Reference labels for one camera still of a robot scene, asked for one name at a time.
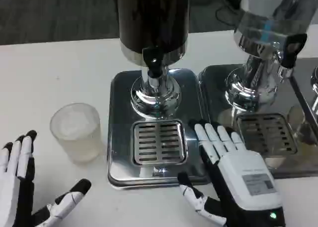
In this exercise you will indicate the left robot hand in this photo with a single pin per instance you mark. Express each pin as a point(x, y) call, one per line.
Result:
point(23, 187)

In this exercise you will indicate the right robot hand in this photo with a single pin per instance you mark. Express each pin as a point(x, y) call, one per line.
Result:
point(244, 177)

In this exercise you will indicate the slotted steel drip grid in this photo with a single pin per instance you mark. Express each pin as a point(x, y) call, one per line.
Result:
point(159, 142)
point(267, 135)

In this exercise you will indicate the steel drip tray base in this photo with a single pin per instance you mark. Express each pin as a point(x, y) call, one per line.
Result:
point(154, 127)
point(263, 127)

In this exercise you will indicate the clear ribbed glass cup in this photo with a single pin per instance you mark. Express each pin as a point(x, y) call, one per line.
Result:
point(77, 133)

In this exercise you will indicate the steel drink dispenser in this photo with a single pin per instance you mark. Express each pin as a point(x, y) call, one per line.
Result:
point(265, 45)

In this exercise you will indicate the black dispenser tap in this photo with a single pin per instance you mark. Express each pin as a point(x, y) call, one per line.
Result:
point(152, 63)
point(292, 49)

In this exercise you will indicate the dark drink dispenser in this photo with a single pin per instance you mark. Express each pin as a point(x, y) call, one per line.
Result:
point(152, 38)

